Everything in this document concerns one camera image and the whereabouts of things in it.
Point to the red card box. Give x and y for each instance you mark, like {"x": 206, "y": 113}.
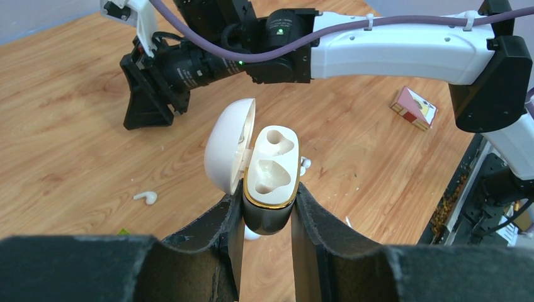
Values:
{"x": 414, "y": 109}

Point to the white oval pill case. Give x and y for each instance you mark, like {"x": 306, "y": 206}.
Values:
{"x": 249, "y": 234}

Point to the white eartips cluster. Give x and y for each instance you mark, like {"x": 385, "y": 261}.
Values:
{"x": 305, "y": 164}

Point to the small white plastic sliver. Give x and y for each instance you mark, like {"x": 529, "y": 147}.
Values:
{"x": 348, "y": 222}

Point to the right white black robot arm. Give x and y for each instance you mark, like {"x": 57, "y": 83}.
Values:
{"x": 486, "y": 66}

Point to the white earbud charging case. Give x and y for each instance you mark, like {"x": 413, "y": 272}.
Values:
{"x": 264, "y": 171}

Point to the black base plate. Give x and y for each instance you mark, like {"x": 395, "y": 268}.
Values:
{"x": 481, "y": 202}

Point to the green toy block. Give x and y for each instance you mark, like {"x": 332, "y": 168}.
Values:
{"x": 123, "y": 232}

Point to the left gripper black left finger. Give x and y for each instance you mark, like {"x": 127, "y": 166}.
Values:
{"x": 200, "y": 262}

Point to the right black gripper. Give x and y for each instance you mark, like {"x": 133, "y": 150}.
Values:
{"x": 161, "y": 86}

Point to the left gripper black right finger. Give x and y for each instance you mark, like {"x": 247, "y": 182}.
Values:
{"x": 333, "y": 262}

